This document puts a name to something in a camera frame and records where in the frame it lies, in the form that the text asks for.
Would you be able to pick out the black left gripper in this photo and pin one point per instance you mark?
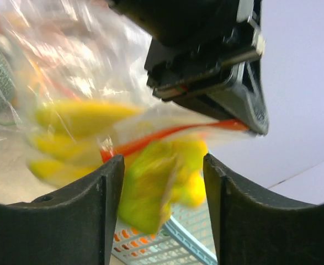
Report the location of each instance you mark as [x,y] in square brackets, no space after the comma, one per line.
[205,56]

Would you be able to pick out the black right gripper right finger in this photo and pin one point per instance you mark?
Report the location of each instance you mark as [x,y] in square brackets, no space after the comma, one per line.
[253,225]

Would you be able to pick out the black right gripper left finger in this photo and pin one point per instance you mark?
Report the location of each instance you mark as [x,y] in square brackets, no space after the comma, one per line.
[72,225]

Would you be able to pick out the yellow banana bunch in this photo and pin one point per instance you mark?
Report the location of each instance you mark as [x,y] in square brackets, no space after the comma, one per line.
[162,147]

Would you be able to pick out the light blue plastic basket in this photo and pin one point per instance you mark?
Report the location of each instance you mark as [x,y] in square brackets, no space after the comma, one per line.
[186,238]

